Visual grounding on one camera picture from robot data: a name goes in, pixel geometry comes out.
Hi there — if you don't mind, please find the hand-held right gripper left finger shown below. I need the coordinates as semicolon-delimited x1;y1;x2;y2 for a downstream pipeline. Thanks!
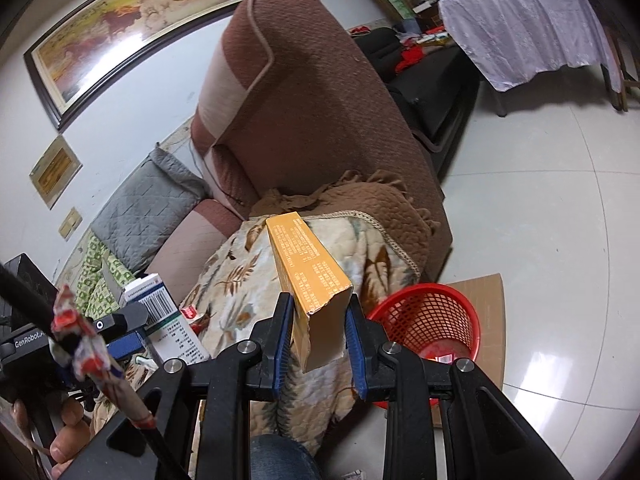
65;291;296;480

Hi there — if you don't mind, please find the large framed horse painting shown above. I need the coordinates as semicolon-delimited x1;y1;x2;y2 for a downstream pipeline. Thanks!
24;0;268;132

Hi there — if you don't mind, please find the small framed picture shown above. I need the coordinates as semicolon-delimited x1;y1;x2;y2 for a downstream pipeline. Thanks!
29;135;83;210

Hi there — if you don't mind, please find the yellow cardboard box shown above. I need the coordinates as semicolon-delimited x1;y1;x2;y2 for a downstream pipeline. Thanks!
265;211;354;374

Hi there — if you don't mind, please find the leaf print blanket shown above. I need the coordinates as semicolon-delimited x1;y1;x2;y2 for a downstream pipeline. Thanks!
90;212;422;457

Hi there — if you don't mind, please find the black sofa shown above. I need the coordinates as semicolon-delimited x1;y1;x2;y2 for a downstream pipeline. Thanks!
350;27;482;182

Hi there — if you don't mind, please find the wooden chair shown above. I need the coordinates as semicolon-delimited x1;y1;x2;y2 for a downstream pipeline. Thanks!
602;25;632;112

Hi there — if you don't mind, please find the wall switch plate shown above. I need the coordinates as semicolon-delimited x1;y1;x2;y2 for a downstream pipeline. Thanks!
58;207;83;242

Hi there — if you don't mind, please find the person's left hand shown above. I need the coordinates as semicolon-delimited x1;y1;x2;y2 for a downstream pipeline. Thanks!
11;395;93;478

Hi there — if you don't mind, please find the red cloth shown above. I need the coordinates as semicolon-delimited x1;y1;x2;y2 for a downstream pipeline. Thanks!
394;44;427;74

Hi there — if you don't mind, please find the white blue medicine box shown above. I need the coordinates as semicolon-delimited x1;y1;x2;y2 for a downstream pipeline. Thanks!
102;259;212;366

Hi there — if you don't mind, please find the red plastic mesh basket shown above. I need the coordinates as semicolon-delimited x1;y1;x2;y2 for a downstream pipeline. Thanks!
366;283;482;402

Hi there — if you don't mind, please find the person's jeans leg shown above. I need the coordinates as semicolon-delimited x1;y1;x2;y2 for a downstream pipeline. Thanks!
249;434;322;480

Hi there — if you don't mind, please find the brown fabric sofa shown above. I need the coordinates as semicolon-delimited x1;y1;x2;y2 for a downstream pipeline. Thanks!
145;0;453;288

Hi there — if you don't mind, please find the red white wrapper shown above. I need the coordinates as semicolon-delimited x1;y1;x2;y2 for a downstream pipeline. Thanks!
52;284;153;428

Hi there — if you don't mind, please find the grey quilted cushion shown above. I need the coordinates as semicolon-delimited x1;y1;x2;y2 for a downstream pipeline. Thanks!
90;147;212;274

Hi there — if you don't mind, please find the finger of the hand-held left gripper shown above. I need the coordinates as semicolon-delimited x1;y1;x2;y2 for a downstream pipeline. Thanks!
106;332;166;367
82;304;152;341

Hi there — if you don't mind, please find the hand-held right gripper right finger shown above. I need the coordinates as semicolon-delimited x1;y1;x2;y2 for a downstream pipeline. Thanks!
344;294;576;480

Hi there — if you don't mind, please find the green patterned cloth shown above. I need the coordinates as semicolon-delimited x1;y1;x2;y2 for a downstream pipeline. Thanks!
65;232;137;317

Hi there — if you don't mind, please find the flat cardboard sheet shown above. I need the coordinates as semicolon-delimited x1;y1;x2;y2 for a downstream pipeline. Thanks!
432;273;507;429

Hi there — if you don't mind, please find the black cable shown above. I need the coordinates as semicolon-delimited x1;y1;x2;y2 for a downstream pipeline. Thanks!
0;262;188;480

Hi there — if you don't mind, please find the lavender tablecloth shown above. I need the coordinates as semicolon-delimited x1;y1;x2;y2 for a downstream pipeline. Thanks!
437;0;624;93

